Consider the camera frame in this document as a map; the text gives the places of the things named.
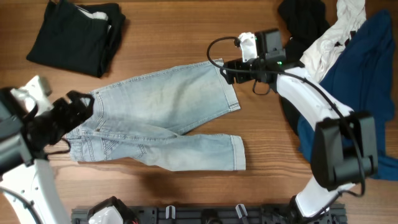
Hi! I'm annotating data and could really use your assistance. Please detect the dark blue shirt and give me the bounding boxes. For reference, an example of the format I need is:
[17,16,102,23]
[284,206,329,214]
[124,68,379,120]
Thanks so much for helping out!
[297,9,398,182]

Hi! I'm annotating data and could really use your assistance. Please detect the white crumpled shirt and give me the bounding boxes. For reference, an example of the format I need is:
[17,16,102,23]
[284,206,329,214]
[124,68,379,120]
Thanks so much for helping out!
[300,0,366,83]

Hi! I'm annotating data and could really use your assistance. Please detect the black crumpled garment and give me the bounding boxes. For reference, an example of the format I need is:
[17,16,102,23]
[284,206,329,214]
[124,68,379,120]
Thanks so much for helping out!
[276,0,332,134]

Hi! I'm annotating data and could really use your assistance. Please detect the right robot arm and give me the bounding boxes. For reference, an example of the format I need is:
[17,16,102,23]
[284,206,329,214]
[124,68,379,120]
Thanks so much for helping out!
[220,30,378,223]

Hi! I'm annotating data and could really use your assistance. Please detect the folded black garment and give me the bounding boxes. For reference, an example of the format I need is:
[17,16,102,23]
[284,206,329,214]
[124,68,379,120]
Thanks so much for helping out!
[26,1,126,78]

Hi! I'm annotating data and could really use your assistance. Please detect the light blue denim shorts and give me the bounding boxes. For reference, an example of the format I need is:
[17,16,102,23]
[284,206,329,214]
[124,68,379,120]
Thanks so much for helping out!
[66,60,246,171]

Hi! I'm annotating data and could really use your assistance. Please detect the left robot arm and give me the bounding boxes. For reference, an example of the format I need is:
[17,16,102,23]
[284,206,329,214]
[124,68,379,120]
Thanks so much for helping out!
[1,88,94,223]

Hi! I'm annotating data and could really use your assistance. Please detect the left black cable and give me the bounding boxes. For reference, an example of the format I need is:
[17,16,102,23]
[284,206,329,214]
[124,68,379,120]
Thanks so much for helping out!
[0,186,43,224]

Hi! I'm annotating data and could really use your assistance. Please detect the black mounting rail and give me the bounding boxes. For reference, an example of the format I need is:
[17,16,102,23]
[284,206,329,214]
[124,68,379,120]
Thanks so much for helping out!
[70,203,348,224]

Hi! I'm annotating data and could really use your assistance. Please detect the right black cable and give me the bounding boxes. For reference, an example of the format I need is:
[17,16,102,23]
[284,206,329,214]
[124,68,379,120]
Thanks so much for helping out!
[206,36,366,218]

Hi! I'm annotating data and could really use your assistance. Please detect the black cable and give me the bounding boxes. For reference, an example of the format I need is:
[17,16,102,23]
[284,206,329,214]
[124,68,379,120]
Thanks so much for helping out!
[206,36,366,218]
[0,186,43,224]

